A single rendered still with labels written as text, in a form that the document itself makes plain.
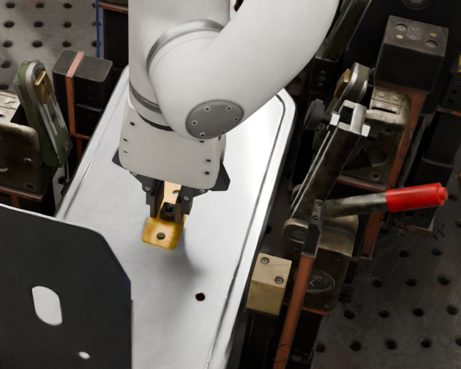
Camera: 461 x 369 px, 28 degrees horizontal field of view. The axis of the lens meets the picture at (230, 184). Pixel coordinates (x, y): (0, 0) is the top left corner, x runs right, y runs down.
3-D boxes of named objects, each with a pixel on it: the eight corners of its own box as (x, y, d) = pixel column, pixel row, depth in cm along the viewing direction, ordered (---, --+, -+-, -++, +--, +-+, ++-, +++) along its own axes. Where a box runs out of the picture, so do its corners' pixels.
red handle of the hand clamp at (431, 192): (295, 191, 94) (444, 168, 86) (304, 204, 96) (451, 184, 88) (286, 222, 92) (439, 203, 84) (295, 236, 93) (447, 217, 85)
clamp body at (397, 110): (293, 244, 136) (336, 61, 106) (369, 263, 135) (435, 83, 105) (280, 295, 130) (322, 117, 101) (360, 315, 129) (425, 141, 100)
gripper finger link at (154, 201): (166, 157, 95) (164, 197, 100) (136, 150, 95) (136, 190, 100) (156, 181, 93) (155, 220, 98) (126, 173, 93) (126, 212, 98)
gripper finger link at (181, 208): (214, 170, 94) (210, 209, 99) (184, 162, 94) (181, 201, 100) (206, 193, 92) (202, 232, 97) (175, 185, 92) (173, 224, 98)
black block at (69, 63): (65, 179, 140) (51, 36, 117) (132, 196, 139) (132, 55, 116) (46, 220, 135) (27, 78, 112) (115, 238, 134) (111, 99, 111)
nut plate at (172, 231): (163, 182, 102) (163, 176, 101) (196, 190, 102) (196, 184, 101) (140, 241, 97) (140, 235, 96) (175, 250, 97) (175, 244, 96)
